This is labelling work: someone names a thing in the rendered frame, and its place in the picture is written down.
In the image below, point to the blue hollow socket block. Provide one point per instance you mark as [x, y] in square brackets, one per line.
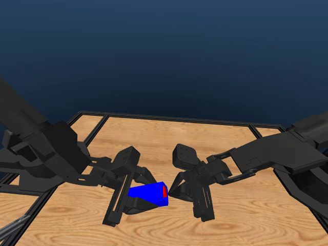
[147, 192]

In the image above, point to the thin red peg bar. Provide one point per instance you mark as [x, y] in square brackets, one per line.
[165, 191]

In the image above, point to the grey metal bar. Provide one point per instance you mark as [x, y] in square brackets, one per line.
[15, 224]

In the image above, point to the black table frame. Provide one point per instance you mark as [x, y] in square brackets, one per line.
[179, 118]

